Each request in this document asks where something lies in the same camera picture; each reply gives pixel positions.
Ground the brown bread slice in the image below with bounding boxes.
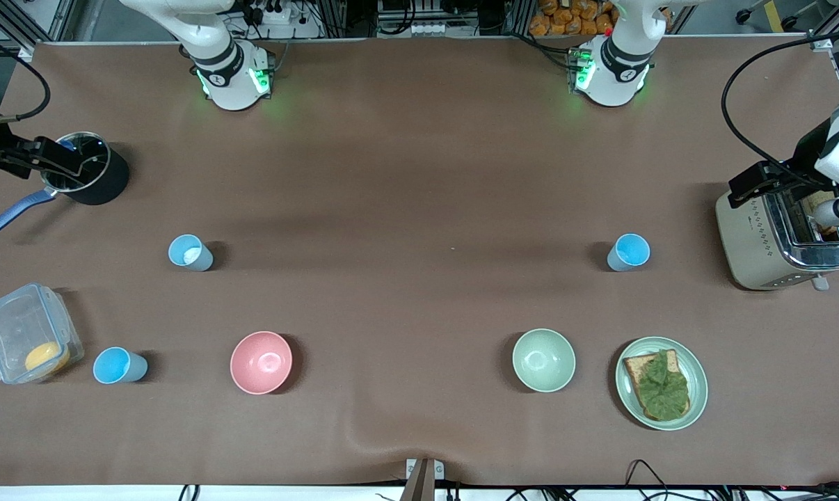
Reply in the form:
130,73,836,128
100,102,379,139
623,349,692,422

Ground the cream and chrome toaster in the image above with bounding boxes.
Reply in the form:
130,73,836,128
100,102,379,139
714,182,839,292

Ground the pink bowl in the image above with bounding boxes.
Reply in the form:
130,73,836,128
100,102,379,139
230,331,294,395

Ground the black looped floor cable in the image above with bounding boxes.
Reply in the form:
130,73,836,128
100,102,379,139
625,459,671,501

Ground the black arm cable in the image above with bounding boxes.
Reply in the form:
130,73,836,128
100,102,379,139
0,28,51,126
721,28,839,187

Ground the yellow round food piece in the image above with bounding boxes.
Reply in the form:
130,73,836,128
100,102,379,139
24,341,71,374

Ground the glass lid with blue knob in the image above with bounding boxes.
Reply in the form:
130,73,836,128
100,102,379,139
40,132,111,193

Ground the pale green plate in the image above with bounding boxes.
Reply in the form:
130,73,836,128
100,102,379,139
615,337,709,431

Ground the brown table mat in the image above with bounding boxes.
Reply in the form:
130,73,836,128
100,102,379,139
0,38,839,488

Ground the bag of orange buns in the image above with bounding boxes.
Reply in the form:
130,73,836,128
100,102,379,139
529,0,618,37

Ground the pale green bowl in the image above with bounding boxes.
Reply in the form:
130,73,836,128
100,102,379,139
511,328,577,393

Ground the clear plastic lidded container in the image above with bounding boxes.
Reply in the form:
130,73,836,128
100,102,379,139
0,282,85,385

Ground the black saucepan with blue handle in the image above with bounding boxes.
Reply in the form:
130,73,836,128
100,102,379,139
0,131,131,239

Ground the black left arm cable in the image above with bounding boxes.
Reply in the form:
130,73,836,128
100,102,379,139
721,28,839,187

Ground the toast slice in toaster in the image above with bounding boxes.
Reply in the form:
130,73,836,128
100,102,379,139
802,191,839,234

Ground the white power strip with plugs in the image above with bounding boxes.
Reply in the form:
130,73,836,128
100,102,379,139
251,2,294,25

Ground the green lettuce leaf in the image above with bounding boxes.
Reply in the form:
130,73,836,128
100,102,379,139
634,350,690,420

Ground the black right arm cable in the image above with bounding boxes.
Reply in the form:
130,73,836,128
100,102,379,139
0,28,51,126

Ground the blue plastic cup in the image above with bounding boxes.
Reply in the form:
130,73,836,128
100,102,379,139
607,233,651,272
168,234,214,272
93,347,149,385

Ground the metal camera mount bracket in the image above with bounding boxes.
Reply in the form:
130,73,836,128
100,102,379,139
400,457,445,501

